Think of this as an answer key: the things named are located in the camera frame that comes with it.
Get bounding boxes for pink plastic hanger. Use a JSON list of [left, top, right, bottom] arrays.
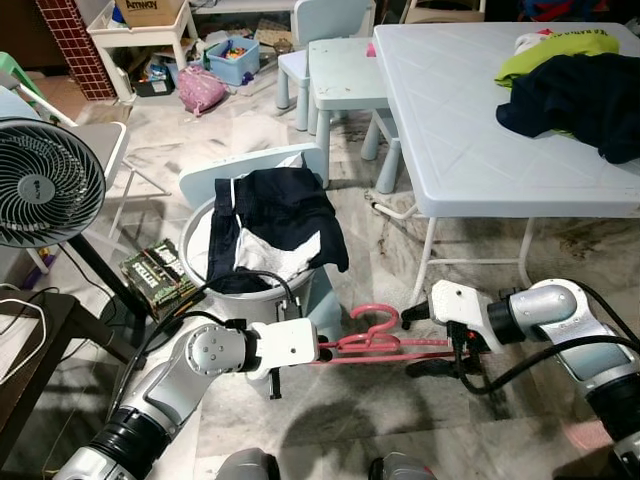
[[308, 303, 473, 367]]

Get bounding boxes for navy shorts with white lining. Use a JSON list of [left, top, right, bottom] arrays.
[[205, 167, 350, 297]]

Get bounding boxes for grey robot left leg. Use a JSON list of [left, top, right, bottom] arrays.
[[213, 449, 283, 480]]

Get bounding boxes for grey robot leg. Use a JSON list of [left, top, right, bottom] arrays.
[[213, 449, 283, 480], [368, 452, 438, 480]]

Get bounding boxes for grey robot right leg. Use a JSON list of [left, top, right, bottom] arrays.
[[368, 452, 438, 480]]

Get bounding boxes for white round laundry basket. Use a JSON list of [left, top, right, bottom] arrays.
[[178, 193, 336, 331]]

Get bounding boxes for black Bitters Longjack box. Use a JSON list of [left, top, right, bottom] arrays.
[[118, 238, 203, 313]]

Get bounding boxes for large light blue folding table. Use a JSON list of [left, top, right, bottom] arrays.
[[370, 22, 640, 309]]

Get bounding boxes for light blue plastic kid chair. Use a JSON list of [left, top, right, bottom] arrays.
[[178, 142, 346, 341], [277, 0, 373, 133]]

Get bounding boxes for dark wooden table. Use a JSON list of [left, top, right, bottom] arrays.
[[0, 290, 139, 463]]

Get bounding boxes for navy garment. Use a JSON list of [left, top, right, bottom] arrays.
[[496, 52, 640, 165]]

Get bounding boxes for lime green garment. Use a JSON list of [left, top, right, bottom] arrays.
[[494, 30, 594, 89]]

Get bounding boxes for white garment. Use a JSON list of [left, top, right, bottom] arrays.
[[513, 32, 549, 55]]

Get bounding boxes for blue toy bin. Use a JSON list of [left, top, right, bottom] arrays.
[[204, 37, 262, 87]]

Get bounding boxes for black standing fan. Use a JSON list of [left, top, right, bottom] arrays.
[[0, 117, 183, 353]]

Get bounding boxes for white side table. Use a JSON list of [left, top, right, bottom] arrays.
[[87, 0, 200, 103]]

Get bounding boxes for brown cardboard box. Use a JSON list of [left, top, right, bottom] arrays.
[[113, 0, 188, 28]]

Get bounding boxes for red brick pattern pillar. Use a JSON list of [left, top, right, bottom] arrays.
[[37, 0, 117, 102]]

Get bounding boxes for green plastic chair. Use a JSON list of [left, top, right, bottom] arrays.
[[0, 52, 46, 113]]

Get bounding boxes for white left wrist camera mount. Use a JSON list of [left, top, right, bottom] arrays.
[[245, 318, 322, 380]]

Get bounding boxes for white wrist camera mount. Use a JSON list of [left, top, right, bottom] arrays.
[[430, 281, 501, 329], [245, 318, 322, 380]]

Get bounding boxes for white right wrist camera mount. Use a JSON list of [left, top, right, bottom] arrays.
[[430, 281, 501, 329]]

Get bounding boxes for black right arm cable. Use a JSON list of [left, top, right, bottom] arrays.
[[452, 325, 640, 396]]

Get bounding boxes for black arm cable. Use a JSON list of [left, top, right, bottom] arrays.
[[130, 268, 301, 386], [452, 325, 640, 396]]

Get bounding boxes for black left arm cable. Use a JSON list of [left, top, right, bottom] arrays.
[[130, 268, 301, 386]]

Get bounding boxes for pink drawstring bag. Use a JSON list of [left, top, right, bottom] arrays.
[[177, 64, 230, 117]]

